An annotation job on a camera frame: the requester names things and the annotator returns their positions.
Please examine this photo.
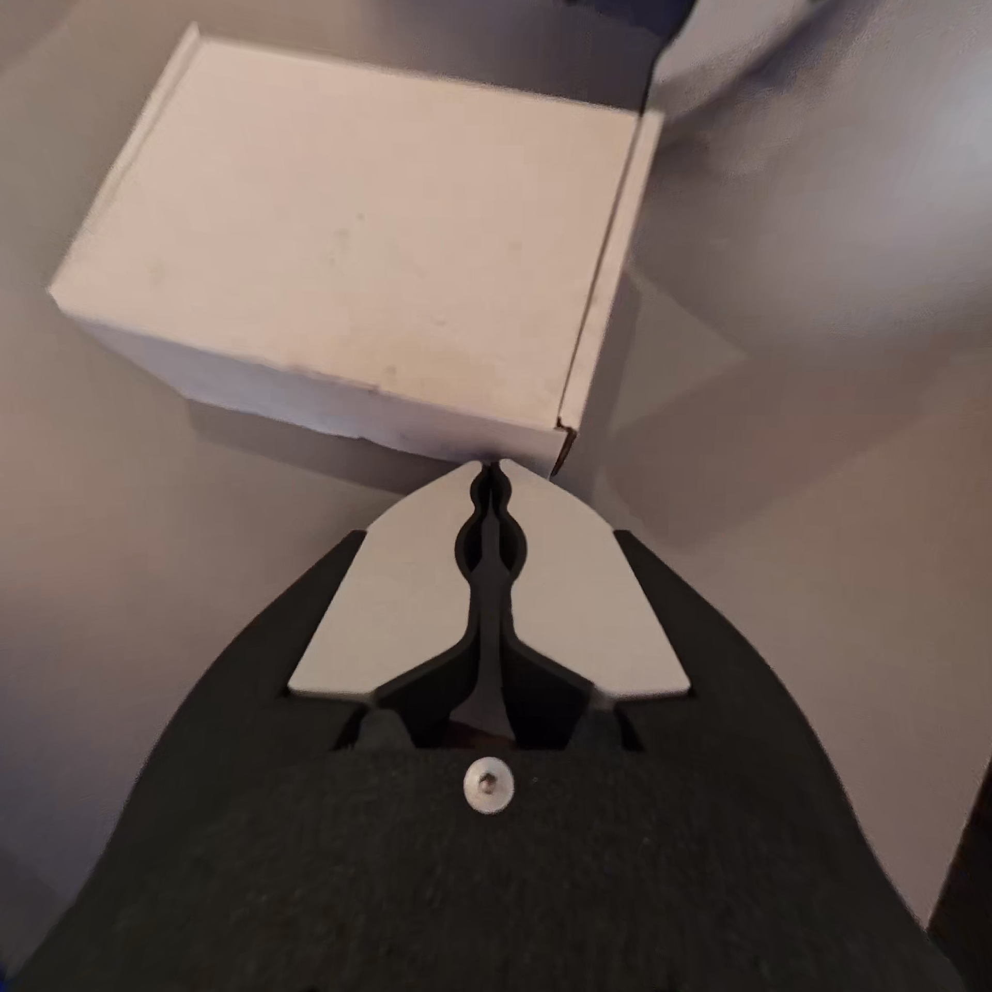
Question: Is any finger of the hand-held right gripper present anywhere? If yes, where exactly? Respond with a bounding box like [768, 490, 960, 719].
[651, 0, 824, 119]

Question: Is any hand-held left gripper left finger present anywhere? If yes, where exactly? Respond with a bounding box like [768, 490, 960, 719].
[288, 459, 497, 749]

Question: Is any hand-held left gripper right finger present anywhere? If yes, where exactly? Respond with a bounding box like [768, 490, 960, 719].
[493, 457, 691, 749]

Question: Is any white cardboard box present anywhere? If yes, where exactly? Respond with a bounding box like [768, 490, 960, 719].
[48, 22, 666, 480]

